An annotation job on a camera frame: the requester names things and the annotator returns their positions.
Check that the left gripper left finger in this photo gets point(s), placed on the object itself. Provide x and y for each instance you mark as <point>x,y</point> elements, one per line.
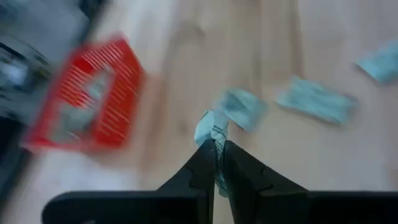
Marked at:
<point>140,208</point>

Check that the red plastic basket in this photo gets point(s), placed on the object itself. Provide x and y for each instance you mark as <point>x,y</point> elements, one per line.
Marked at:
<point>121,93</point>

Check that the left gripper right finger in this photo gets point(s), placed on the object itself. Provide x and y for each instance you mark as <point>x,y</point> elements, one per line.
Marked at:
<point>280,208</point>

